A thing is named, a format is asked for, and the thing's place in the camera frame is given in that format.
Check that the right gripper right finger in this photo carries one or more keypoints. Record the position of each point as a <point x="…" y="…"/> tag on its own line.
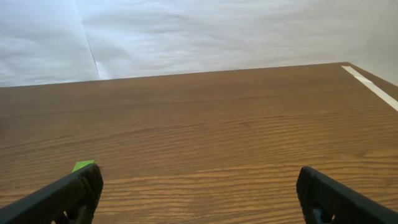
<point x="323" y="196"/>

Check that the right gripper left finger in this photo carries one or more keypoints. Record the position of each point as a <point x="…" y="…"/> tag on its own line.
<point x="73" y="193"/>

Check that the green cube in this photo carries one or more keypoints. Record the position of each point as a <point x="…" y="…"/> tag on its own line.
<point x="81" y="165"/>

